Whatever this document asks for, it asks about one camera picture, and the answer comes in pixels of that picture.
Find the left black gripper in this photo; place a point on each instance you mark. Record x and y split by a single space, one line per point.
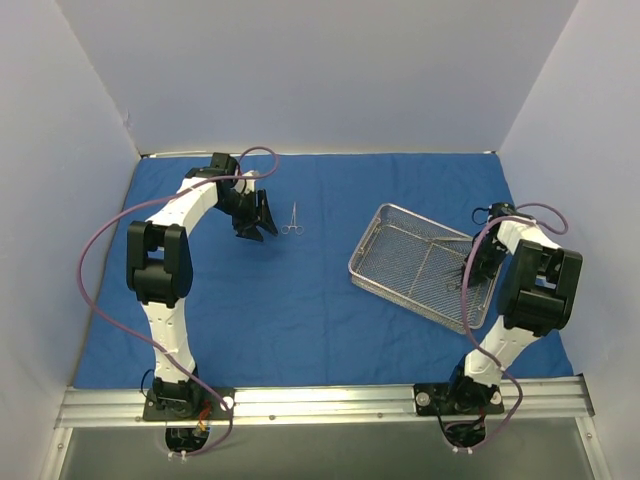
250 214

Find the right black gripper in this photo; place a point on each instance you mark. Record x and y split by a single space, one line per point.
481 262

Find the steel ring-handled forceps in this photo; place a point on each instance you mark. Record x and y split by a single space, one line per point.
293 227

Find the wire mesh instrument tray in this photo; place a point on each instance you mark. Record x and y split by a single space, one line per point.
395 259

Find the blue surgical wrap cloth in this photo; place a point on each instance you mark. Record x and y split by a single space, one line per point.
284 312

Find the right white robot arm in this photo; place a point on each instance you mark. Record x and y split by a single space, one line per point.
536 298

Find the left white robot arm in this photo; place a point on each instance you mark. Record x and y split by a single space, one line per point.
159 268

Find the steel surgical instruments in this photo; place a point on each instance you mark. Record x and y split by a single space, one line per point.
454 280

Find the steel tweezers in tray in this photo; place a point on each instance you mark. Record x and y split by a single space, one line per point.
454 240

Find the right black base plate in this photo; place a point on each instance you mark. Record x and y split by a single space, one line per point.
431 399

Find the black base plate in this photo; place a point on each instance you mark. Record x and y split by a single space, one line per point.
210 405
431 399

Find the aluminium front rail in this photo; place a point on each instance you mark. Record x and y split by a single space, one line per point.
565 397

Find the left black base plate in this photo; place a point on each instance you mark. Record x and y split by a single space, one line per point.
210 405

